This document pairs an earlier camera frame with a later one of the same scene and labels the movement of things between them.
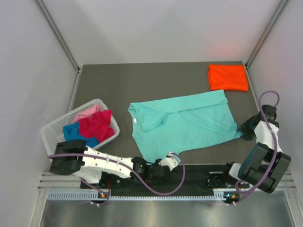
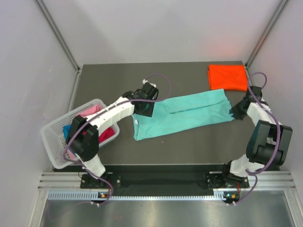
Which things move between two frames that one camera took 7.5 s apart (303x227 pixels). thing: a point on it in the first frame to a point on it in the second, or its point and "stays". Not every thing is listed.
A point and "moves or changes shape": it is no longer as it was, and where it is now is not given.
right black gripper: [243, 128] to [234, 110]
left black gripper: [155, 163] to [147, 113]
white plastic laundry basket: [53, 133] stays
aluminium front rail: [68, 180] stays
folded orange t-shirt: [228, 77] stays
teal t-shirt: [174, 125] moves or changes shape
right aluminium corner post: [283, 4] stays
